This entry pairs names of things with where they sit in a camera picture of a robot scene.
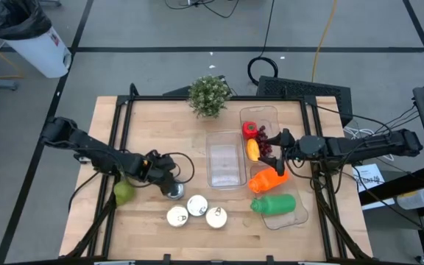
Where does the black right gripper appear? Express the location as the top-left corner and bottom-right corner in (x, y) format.
(258, 128), (328, 177)

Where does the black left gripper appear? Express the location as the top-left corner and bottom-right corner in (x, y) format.
(138, 150), (179, 197)

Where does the red toy grape bunch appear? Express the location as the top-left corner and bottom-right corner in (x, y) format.
(255, 125), (274, 158)

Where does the yellow toy fruit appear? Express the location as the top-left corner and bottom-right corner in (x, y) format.
(246, 138), (261, 162)

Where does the red toy bell pepper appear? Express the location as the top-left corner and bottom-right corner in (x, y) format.
(241, 121), (259, 140)

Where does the orange plastic bottle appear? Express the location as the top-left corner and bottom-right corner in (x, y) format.
(247, 167), (290, 194)

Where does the blue-label gold tin can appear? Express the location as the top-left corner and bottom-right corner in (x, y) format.
(166, 205), (190, 228)
(205, 206), (228, 230)

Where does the green toy pear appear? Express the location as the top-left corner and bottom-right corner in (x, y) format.
(113, 179), (136, 207)

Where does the green plastic bottle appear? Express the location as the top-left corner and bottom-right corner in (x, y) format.
(250, 194), (297, 217)

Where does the clear plastic bin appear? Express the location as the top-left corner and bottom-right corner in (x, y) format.
(205, 130), (248, 191)
(238, 105), (283, 165)
(249, 163), (309, 231)

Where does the green potted plant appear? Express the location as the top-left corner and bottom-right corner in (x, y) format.
(188, 74), (233, 119)

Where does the white paper sheet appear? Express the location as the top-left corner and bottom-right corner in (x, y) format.
(352, 163), (386, 193)

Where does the translucent plastic container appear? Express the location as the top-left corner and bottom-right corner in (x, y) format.
(395, 187), (424, 211)

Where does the white trash bin black bag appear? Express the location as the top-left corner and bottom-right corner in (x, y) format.
(0, 0), (73, 80)

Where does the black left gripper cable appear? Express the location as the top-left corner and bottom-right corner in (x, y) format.
(149, 149), (196, 185)

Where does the black table frame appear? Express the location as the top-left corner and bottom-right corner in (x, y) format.
(59, 82), (375, 265)

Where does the black coiled cable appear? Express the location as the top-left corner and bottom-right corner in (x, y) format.
(247, 0), (280, 86)

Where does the yellow cable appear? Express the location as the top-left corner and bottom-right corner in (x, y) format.
(310, 0), (340, 84)

